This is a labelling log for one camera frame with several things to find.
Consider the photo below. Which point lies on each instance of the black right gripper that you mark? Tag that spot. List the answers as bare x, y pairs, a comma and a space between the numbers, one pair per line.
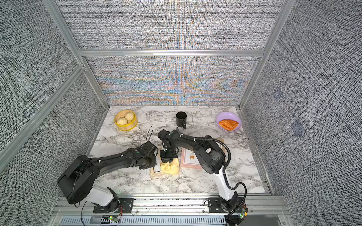
165, 159

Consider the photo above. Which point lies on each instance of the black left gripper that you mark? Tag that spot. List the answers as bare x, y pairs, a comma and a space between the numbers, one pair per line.
153, 158

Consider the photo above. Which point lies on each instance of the light wood picture frame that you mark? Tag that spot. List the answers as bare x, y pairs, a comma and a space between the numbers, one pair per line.
156, 170

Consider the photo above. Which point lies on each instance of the yellow microfibre cloth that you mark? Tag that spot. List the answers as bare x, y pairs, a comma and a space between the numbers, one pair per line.
171, 168

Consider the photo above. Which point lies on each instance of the pink picture frame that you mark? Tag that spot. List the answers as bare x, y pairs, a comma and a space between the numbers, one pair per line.
189, 160

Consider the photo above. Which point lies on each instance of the wooden picture frame deer print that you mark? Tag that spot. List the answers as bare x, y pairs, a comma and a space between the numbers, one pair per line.
222, 141

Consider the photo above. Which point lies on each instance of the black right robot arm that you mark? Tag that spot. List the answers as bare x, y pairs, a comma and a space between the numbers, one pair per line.
213, 156

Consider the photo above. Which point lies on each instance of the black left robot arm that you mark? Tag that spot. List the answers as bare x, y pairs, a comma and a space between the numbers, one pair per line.
77, 181

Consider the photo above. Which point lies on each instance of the yellow bamboo steamer basket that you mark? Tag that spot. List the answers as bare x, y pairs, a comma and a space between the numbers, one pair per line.
131, 124

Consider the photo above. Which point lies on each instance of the black mug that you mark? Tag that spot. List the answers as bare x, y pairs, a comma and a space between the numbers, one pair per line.
181, 120

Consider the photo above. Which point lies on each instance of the left steamed bun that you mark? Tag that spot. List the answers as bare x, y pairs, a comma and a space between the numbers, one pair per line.
122, 121

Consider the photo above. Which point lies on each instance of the steamed bun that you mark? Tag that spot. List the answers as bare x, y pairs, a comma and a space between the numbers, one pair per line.
122, 121
129, 116

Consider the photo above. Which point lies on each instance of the right steamed bun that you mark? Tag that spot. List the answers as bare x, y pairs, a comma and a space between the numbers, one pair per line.
129, 116

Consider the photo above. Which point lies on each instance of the orange food in bowl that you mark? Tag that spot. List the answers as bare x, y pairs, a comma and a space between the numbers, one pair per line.
228, 125

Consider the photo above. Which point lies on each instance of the purple bowl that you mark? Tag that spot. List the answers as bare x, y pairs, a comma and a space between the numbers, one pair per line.
228, 115

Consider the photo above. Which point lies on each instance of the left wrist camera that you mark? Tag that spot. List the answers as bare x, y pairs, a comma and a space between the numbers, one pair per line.
149, 148

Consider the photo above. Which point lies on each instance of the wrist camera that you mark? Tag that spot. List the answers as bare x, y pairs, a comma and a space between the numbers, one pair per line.
164, 135
149, 148

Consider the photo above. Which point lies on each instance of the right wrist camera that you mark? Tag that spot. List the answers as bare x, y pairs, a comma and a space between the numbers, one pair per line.
164, 135

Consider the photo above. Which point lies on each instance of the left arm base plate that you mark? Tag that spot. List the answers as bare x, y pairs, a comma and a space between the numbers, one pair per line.
124, 204

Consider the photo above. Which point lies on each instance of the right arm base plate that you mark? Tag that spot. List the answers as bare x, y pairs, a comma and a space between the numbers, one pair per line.
218, 205

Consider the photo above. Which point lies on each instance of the aluminium front rail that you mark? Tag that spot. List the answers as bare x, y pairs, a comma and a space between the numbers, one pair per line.
175, 210

